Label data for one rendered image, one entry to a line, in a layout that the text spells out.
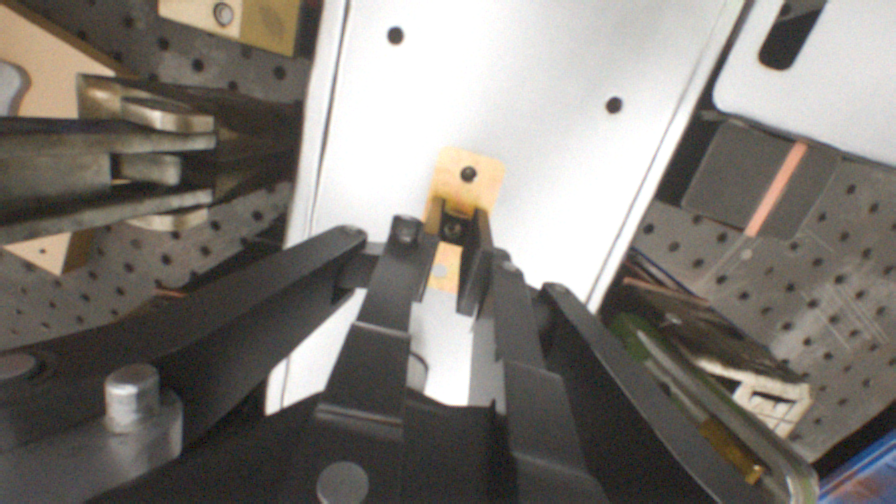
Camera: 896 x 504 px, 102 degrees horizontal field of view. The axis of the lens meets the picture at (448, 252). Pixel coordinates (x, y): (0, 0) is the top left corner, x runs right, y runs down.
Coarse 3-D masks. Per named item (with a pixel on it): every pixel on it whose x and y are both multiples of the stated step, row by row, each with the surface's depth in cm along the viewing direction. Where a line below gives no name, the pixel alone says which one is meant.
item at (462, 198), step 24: (456, 168) 20; (480, 168) 20; (504, 168) 20; (432, 192) 21; (456, 192) 21; (480, 192) 21; (456, 216) 20; (456, 240) 21; (456, 264) 22; (456, 288) 23
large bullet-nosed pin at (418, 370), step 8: (416, 360) 27; (416, 368) 26; (424, 368) 27; (408, 376) 25; (416, 376) 26; (424, 376) 27; (408, 384) 25; (416, 384) 25; (424, 384) 26; (424, 392) 26
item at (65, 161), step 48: (0, 144) 11; (48, 144) 12; (96, 144) 13; (144, 144) 15; (192, 144) 17; (0, 192) 12; (48, 192) 13; (96, 192) 14; (144, 192) 16; (192, 192) 18; (0, 240) 11
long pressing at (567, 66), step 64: (320, 0) 20; (384, 0) 20; (448, 0) 20; (512, 0) 20; (576, 0) 19; (640, 0) 19; (704, 0) 19; (320, 64) 21; (384, 64) 21; (448, 64) 21; (512, 64) 21; (576, 64) 21; (640, 64) 20; (704, 64) 21; (320, 128) 22; (384, 128) 22; (448, 128) 22; (512, 128) 22; (576, 128) 22; (640, 128) 22; (320, 192) 24; (384, 192) 23; (512, 192) 23; (576, 192) 23; (640, 192) 23; (512, 256) 25; (576, 256) 24; (448, 320) 26; (320, 384) 29; (448, 384) 28
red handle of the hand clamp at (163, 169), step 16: (112, 160) 16; (128, 160) 16; (144, 160) 16; (160, 160) 16; (176, 160) 17; (112, 176) 16; (128, 176) 16; (144, 176) 16; (160, 176) 17; (176, 176) 17
